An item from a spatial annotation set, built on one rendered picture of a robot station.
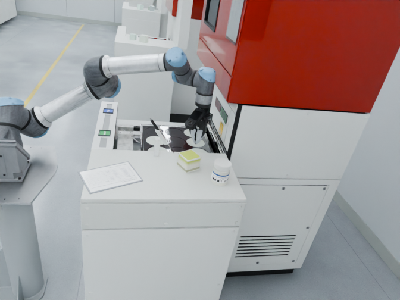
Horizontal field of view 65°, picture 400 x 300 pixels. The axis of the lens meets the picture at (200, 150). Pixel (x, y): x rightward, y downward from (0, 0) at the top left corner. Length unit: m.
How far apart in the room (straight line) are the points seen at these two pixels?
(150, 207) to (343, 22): 1.08
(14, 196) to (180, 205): 0.68
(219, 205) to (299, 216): 0.82
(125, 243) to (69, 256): 1.01
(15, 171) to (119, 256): 0.57
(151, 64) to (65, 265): 1.43
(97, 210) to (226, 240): 0.55
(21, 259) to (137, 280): 0.66
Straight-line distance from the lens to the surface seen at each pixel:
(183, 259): 1.44
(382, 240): 2.92
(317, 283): 2.46
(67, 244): 2.38
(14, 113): 1.59
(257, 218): 1.87
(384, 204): 2.86
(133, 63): 1.37
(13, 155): 1.50
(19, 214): 1.71
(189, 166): 1.32
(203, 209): 1.25
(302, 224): 2.04
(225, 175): 1.28
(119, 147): 1.65
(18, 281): 2.00
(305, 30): 1.44
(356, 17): 1.55
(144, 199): 1.19
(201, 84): 1.39
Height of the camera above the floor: 1.72
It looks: 30 degrees down
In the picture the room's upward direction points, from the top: 10 degrees clockwise
